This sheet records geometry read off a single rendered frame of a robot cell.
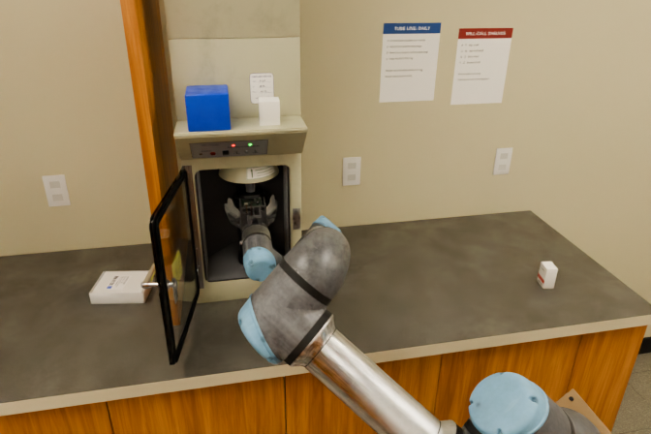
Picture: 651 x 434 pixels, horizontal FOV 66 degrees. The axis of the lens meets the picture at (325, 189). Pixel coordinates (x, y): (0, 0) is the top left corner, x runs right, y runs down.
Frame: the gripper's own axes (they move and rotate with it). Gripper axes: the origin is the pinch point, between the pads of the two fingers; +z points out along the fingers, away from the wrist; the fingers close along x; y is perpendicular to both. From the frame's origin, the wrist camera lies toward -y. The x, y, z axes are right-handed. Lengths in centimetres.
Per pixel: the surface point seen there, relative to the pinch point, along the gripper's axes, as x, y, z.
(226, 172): 6.5, 12.0, -2.1
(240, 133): 2.3, 30.2, -17.6
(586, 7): -127, 50, 39
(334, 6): -32, 50, 39
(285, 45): -10.3, 47.9, -4.5
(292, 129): -10.2, 30.4, -17.3
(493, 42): -92, 38, 38
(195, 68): 12.1, 42.8, -5.0
